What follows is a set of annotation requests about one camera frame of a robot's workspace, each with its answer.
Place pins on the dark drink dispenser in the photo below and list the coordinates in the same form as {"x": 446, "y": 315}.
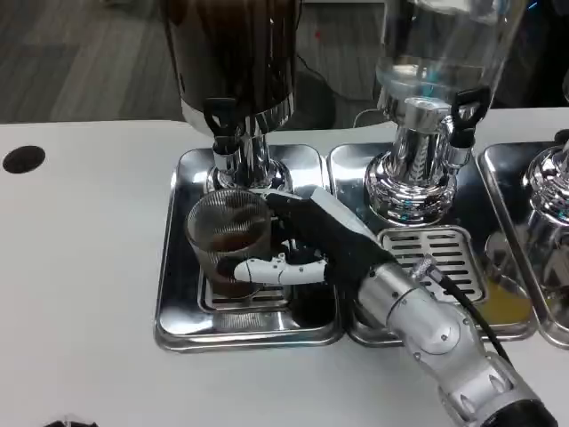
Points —
{"x": 231, "y": 58}

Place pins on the steel drip tray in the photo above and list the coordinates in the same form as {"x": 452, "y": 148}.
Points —
{"x": 502, "y": 178}
{"x": 351, "y": 178}
{"x": 178, "y": 284}

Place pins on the slotted steel drip grid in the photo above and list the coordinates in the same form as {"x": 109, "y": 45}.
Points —
{"x": 271, "y": 298}
{"x": 413, "y": 244}

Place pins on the black round counter grommet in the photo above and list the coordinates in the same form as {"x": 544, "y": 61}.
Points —
{"x": 23, "y": 159}

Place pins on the chrome drink dispenser base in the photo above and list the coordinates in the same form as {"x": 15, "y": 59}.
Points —
{"x": 549, "y": 182}

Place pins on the clear drink dispenser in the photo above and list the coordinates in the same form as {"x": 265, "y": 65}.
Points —
{"x": 422, "y": 142}

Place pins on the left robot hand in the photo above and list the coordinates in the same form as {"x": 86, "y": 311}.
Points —
{"x": 64, "y": 424}

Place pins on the clear ribbed glass cup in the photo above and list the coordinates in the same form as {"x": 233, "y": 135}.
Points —
{"x": 226, "y": 231}

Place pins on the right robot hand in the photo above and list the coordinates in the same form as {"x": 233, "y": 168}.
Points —
{"x": 333, "y": 240}

